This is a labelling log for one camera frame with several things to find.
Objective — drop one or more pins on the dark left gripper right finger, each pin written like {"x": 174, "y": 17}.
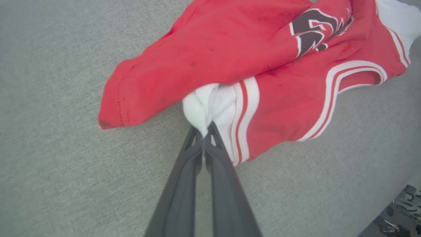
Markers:
{"x": 227, "y": 204}

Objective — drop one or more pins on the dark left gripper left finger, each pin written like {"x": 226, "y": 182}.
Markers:
{"x": 179, "y": 197}

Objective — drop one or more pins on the red basketball jersey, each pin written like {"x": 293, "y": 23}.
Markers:
{"x": 213, "y": 42}

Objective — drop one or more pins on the dark robot base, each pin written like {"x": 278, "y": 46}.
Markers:
{"x": 404, "y": 217}

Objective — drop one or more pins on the grey fabric sofa seat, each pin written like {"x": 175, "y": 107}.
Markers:
{"x": 65, "y": 131}

